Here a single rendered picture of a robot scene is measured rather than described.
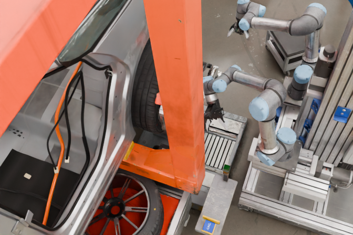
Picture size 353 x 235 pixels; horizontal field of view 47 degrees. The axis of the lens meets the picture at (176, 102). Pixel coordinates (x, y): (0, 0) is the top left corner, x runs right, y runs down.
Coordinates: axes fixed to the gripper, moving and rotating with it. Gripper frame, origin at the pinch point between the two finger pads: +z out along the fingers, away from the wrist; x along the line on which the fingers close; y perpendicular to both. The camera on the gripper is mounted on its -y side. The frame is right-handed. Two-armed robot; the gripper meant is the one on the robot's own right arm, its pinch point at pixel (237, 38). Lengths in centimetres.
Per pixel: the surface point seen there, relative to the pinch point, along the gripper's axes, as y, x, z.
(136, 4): 55, -57, -54
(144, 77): 60, -53, -3
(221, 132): 13, -1, 94
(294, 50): -63, 50, 51
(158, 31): 123, -26, -90
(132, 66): 70, -58, -20
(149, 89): 65, -49, 2
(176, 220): 109, -20, 81
